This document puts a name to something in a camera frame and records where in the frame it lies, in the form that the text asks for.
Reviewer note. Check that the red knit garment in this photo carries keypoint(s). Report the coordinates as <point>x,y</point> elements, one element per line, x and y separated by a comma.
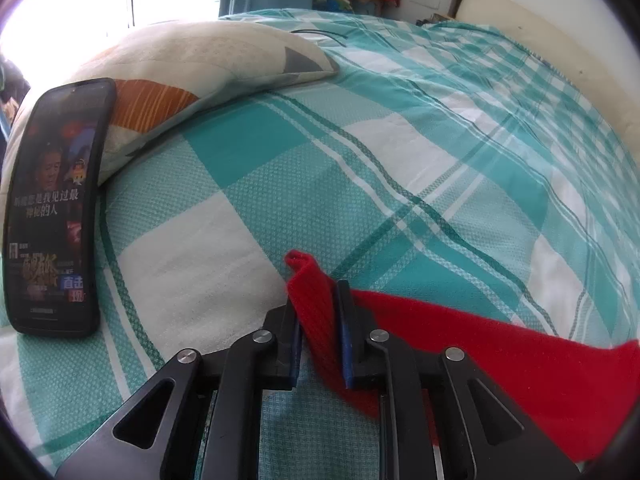
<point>500,350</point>

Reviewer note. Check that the black smartphone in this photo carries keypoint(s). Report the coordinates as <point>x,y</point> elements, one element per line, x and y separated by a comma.
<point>50,210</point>

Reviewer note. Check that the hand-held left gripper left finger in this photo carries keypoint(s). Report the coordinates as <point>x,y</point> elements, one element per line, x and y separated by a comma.
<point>287,355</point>

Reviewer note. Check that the teal checkered bed sheet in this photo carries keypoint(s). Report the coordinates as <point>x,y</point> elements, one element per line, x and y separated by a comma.
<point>300,185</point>

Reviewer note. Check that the brown wooden board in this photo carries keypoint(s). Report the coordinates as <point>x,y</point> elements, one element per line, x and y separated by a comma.
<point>457,0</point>

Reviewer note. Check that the cream patterned pillow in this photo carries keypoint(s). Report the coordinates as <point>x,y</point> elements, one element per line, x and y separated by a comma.
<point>200,55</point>

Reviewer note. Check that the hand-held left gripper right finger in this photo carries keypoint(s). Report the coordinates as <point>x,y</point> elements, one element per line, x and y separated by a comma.
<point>346,340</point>

